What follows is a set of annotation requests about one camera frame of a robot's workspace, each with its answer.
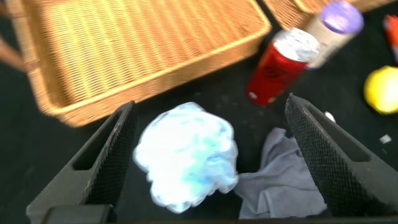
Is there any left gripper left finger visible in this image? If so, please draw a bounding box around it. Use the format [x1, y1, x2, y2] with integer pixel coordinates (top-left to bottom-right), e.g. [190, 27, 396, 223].
[25, 100, 139, 224]

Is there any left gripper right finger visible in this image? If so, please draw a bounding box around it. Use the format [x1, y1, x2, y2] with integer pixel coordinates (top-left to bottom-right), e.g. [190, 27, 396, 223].
[284, 92, 398, 218]

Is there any grey microfibre cloth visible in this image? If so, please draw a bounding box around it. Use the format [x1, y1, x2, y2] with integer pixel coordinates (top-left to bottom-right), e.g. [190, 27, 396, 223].
[233, 111, 337, 220]

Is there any yellow lemon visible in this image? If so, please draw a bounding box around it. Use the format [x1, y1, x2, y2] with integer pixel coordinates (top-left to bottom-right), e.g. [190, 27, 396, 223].
[363, 65, 398, 115]

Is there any light blue bath sponge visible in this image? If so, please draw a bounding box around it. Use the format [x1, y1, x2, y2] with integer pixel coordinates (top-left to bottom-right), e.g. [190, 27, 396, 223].
[132, 101, 239, 215]

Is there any orange sausage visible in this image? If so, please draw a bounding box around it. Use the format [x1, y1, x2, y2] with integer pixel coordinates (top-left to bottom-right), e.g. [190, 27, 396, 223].
[382, 14, 398, 65]

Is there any rectangular wicker basket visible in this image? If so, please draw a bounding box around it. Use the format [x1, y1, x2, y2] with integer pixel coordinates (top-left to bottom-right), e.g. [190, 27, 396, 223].
[262, 0, 397, 31]
[0, 0, 272, 128]

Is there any black table cloth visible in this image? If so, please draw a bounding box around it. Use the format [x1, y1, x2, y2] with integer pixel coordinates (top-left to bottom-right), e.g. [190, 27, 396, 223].
[0, 0, 398, 224]

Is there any red soda can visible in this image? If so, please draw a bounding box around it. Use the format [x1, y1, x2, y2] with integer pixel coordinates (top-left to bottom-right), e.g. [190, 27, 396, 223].
[245, 27, 321, 107]

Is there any purple trash bag roll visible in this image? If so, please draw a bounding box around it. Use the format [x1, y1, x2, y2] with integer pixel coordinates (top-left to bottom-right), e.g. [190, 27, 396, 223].
[306, 0, 365, 69]

